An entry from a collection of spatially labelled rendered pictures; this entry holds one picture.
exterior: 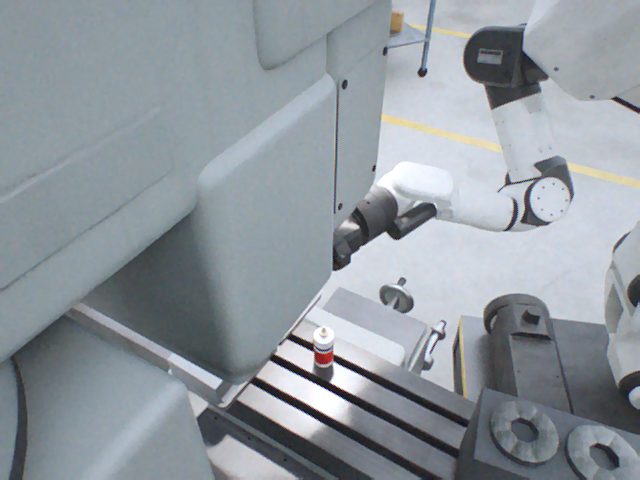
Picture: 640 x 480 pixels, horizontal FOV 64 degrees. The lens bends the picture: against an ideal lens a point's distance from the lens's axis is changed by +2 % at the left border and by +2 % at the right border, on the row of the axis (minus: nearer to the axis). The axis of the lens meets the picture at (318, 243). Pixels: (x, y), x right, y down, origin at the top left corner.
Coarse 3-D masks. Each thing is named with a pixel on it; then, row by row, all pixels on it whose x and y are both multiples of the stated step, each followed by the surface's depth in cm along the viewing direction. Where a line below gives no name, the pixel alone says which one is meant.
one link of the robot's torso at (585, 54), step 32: (544, 0) 79; (576, 0) 71; (608, 0) 67; (544, 32) 76; (576, 32) 72; (608, 32) 69; (544, 64) 79; (576, 64) 76; (608, 64) 74; (576, 96) 81; (608, 96) 79
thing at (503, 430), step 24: (480, 408) 75; (504, 408) 74; (528, 408) 74; (552, 408) 75; (480, 432) 72; (504, 432) 71; (528, 432) 72; (552, 432) 71; (576, 432) 71; (600, 432) 71; (624, 432) 73; (480, 456) 70; (504, 456) 70; (528, 456) 69; (552, 456) 69; (576, 456) 69; (600, 456) 70; (624, 456) 69
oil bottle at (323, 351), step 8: (320, 328) 98; (328, 328) 99; (320, 336) 97; (328, 336) 97; (320, 344) 97; (328, 344) 97; (320, 352) 98; (328, 352) 99; (320, 360) 100; (328, 360) 100
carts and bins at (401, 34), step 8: (432, 0) 372; (432, 8) 375; (392, 16) 395; (400, 16) 392; (432, 16) 380; (392, 24) 399; (400, 24) 395; (432, 24) 384; (392, 32) 400; (400, 32) 399; (408, 32) 399; (416, 32) 399; (392, 40) 387; (400, 40) 387; (408, 40) 387; (416, 40) 387; (424, 40) 389; (392, 48) 381; (424, 48) 396; (424, 56) 399; (424, 64) 404; (424, 72) 409
